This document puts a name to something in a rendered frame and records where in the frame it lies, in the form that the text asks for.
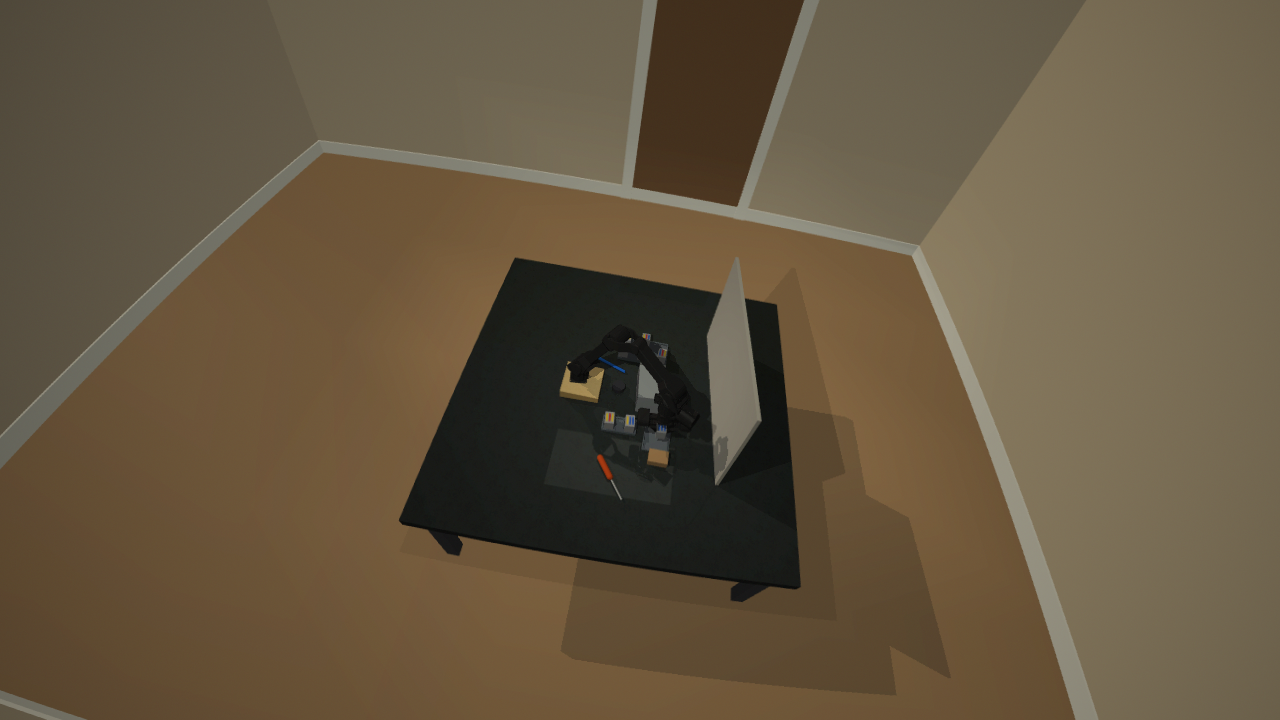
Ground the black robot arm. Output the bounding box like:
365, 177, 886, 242
567, 324, 700, 430

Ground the orange-handled screwdriver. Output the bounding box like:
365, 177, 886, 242
596, 454, 622, 500

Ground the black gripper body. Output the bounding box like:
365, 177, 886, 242
637, 407, 691, 433

